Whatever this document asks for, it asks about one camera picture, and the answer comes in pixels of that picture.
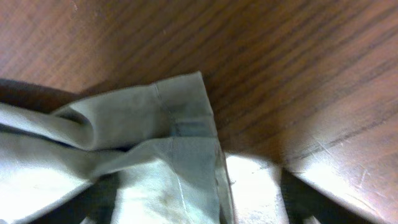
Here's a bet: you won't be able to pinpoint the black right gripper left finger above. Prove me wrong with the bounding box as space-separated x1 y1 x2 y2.
30 174 120 224

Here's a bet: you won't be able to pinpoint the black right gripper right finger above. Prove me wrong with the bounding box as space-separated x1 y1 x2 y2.
280 168 373 223

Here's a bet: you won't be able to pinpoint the khaki shorts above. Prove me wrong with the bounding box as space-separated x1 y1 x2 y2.
1 72 235 223

